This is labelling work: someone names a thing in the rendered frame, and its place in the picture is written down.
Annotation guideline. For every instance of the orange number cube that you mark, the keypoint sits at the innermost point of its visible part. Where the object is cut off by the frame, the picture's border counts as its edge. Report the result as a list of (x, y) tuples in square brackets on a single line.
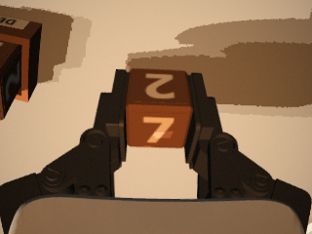
[(10, 75), (158, 108)]

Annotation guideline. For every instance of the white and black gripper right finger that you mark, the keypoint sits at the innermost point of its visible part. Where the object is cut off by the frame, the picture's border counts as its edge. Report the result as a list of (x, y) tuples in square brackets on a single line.
[(222, 169)]

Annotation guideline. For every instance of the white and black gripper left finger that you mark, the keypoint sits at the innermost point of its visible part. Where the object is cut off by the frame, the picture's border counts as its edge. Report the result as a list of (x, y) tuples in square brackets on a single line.
[(86, 169)]

